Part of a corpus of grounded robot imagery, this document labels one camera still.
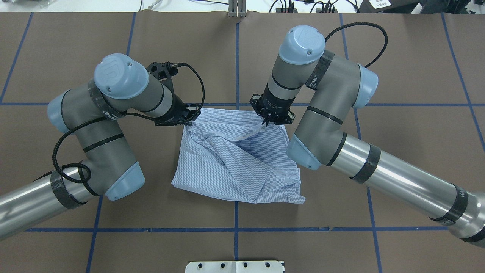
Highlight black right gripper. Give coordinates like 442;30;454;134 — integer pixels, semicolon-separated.
249;94;295;127

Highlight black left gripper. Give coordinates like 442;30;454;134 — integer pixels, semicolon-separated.
146;62;201;126

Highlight blue striped button shirt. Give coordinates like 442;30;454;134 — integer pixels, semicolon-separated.
172;108;305;204

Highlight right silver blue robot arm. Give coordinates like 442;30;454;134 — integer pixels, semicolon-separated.
250;21;485;248

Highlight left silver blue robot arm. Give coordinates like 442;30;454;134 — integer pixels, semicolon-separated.
0;53;204;240

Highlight aluminium frame post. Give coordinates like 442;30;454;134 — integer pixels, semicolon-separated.
228;0;247;18

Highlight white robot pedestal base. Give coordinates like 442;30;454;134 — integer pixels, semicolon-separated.
185;260;285;273

